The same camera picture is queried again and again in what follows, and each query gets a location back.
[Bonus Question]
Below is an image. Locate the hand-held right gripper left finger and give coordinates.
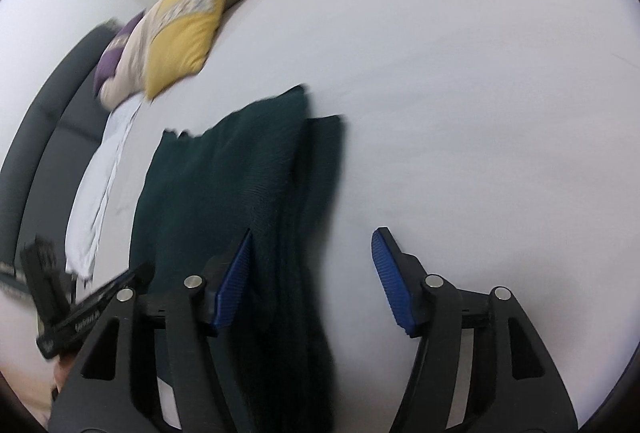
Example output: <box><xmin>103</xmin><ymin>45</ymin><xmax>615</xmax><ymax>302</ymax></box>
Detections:
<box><xmin>47</xmin><ymin>228</ymin><xmax>254</xmax><ymax>433</ymax></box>

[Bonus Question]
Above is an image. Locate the white pillow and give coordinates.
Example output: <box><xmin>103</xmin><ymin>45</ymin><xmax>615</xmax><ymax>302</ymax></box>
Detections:
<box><xmin>65</xmin><ymin>93</ymin><xmax>147</xmax><ymax>280</ymax></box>

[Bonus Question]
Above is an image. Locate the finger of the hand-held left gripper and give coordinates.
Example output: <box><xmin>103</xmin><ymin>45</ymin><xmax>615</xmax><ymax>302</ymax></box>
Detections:
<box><xmin>114</xmin><ymin>261</ymin><xmax>157</xmax><ymax>295</ymax></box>

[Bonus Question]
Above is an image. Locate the dark green sweater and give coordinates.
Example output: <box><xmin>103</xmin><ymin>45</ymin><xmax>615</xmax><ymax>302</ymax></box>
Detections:
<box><xmin>129</xmin><ymin>84</ymin><xmax>349</xmax><ymax>433</ymax></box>

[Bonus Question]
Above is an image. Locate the yellow patterned pillow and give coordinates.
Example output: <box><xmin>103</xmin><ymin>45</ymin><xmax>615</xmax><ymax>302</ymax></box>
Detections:
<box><xmin>144</xmin><ymin>0</ymin><xmax>231</xmax><ymax>102</ymax></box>

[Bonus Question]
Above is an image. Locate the dark grey headboard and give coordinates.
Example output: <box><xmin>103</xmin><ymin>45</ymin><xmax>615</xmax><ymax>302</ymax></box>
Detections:
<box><xmin>0</xmin><ymin>26</ymin><xmax>119</xmax><ymax>266</ymax></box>

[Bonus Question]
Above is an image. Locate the person's left hand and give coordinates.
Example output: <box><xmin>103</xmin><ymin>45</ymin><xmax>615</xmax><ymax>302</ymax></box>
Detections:
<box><xmin>51</xmin><ymin>355</ymin><xmax>77</xmax><ymax>400</ymax></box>

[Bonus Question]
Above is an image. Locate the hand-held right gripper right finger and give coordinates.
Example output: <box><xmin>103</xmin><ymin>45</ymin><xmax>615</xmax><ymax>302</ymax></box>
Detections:
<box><xmin>371</xmin><ymin>227</ymin><xmax>581</xmax><ymax>433</ymax></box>

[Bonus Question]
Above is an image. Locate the purple patterned pillow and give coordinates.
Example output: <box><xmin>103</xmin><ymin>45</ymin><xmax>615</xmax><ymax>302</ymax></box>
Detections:
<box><xmin>93</xmin><ymin>10</ymin><xmax>147</xmax><ymax>99</ymax></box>

